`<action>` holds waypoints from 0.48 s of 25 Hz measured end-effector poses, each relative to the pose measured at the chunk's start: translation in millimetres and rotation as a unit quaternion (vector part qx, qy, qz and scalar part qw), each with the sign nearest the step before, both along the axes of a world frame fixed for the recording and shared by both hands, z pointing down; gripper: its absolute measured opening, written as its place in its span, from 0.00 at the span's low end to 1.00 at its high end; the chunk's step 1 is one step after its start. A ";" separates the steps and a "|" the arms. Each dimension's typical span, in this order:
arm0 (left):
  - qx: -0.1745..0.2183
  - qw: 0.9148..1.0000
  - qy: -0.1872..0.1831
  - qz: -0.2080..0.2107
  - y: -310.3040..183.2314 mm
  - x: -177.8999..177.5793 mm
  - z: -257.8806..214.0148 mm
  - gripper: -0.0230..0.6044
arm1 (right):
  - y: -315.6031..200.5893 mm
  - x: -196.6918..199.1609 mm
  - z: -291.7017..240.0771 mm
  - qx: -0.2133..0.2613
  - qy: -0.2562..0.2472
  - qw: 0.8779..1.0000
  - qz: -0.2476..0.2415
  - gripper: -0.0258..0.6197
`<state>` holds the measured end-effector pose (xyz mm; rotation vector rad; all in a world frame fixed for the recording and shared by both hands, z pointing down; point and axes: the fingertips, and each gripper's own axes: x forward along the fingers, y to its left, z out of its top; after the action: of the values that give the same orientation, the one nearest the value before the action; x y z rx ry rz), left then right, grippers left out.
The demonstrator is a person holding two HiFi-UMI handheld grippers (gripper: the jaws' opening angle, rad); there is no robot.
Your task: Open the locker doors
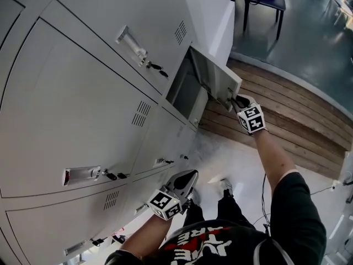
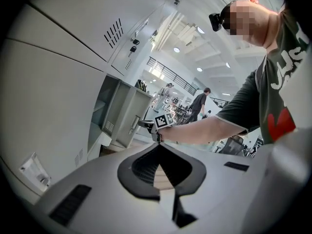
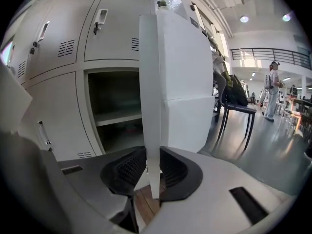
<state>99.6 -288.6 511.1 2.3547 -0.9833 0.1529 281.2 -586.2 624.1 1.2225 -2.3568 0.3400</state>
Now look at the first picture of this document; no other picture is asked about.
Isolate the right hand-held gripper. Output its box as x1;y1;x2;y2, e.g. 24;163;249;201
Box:
230;93;267;135

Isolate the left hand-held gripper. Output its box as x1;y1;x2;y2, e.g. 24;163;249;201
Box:
147;169;199;221

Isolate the grey locker door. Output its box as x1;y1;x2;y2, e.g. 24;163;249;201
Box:
189;45;243;113

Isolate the grey metal locker cabinet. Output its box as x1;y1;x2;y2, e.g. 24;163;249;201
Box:
0;0;210;265

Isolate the person's right forearm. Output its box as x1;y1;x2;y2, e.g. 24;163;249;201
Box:
251;130;297;186

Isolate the person's left forearm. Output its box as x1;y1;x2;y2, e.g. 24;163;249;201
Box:
118;213;173;259

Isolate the person's left leg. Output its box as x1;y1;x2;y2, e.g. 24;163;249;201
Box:
182;200;206;227

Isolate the person's leg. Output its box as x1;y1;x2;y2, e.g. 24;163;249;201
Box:
216;192;256;230
182;200;206;227

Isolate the person's right shoe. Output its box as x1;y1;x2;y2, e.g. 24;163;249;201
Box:
220;178;234;198

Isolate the wooden step platform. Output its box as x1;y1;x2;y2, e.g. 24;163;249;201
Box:
198;57;350;181

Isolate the person's right leg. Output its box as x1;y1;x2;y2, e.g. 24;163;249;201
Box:
216;192;256;230

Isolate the white counter unit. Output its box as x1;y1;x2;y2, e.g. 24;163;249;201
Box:
181;0;236;66

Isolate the dark blue chair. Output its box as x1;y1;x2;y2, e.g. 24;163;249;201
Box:
231;0;286;40

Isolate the person's dark printed t-shirt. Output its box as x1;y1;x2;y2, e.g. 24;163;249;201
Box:
106;171;328;265

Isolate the white chair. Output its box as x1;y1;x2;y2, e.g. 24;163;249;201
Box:
322;0;349;27

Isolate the black cable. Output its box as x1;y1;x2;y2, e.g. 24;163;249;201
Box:
252;172;276;233

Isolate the white plug with black cord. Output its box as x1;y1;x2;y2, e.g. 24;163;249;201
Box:
310;179;339;196

